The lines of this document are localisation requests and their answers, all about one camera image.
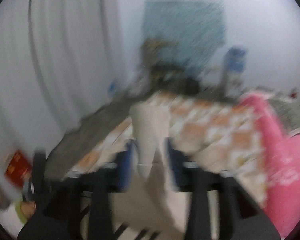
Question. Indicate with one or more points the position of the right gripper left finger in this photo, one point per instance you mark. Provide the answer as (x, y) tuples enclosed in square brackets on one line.
[(84, 194)]

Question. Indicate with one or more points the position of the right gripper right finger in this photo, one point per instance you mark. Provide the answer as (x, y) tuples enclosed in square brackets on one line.
[(220, 207)]

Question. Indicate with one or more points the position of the beige zip jacket black trim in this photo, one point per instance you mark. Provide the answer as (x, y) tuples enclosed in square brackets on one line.
[(151, 200)]

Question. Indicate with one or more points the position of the person left hand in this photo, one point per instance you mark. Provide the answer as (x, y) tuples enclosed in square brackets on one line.
[(28, 209)]

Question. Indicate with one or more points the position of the green fluffy sleeve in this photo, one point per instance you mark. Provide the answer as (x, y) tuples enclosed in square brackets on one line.
[(19, 213)]

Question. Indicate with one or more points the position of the red paper gift bag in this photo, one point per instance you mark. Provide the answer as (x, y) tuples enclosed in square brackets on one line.
[(18, 169)]

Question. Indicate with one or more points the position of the pink floral blanket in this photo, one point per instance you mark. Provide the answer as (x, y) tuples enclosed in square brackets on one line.
[(282, 162)]

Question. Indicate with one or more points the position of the patterned bed sheet mattress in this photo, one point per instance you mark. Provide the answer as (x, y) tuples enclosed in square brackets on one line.
[(218, 137)]

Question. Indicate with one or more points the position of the small blue carton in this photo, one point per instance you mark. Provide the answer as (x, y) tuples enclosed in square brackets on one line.
[(112, 89)]

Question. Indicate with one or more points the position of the grey lace pillow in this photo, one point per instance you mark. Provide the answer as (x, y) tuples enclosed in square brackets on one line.
[(288, 114)]

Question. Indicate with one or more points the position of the wooden chair black seat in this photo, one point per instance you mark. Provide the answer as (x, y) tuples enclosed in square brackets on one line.
[(165, 72)]

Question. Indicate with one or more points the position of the blue water dispenser bottle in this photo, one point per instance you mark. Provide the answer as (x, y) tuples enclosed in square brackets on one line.
[(234, 63)]

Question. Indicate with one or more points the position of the white curtain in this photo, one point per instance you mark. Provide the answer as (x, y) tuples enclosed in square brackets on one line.
[(57, 60)]

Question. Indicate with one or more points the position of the teal floral hanging cloth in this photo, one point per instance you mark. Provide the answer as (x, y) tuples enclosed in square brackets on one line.
[(189, 31)]

